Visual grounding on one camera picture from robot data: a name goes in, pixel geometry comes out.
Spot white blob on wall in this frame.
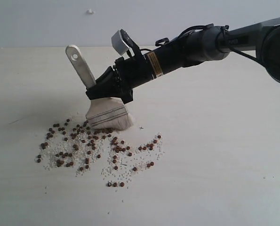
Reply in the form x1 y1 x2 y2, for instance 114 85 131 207
86 9 95 15

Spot brown and white grains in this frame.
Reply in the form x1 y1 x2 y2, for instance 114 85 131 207
34 118 164 187

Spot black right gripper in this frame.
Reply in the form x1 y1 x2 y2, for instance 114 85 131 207
86 53 159 104

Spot black camera cable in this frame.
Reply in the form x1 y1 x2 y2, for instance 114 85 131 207
128 23 260 63

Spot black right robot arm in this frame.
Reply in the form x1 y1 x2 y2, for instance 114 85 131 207
86 17 280 103

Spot white wooden brush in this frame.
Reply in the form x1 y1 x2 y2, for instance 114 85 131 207
65 45 134 130

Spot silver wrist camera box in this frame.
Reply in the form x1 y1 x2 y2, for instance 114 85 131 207
111 29 132 56

